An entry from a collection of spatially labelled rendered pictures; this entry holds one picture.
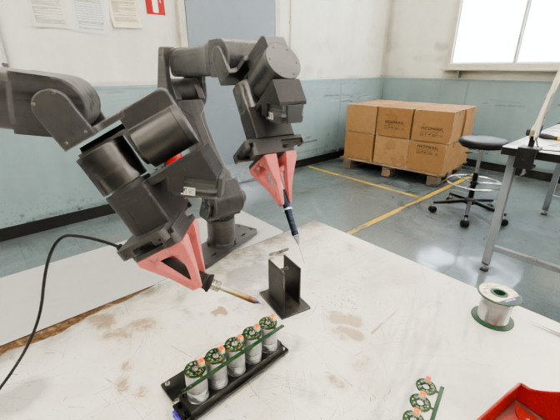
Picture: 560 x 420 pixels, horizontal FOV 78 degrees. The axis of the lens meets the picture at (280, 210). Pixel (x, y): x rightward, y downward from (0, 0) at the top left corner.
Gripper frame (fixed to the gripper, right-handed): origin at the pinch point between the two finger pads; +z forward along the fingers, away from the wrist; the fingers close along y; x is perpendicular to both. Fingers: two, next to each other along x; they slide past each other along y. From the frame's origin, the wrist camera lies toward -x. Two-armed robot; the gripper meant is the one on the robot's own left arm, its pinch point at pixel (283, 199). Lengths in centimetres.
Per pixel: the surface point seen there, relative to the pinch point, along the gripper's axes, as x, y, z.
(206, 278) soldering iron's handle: -1.3, -15.1, 8.4
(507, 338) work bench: -9.7, 24.8, 30.1
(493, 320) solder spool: -8.1, 25.4, 27.5
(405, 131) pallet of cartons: 190, 266, -81
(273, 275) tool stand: 8.1, -1.7, 10.9
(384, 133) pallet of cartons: 211, 260, -90
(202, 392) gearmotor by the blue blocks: -2.3, -19.1, 20.8
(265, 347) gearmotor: 0.3, -9.4, 19.6
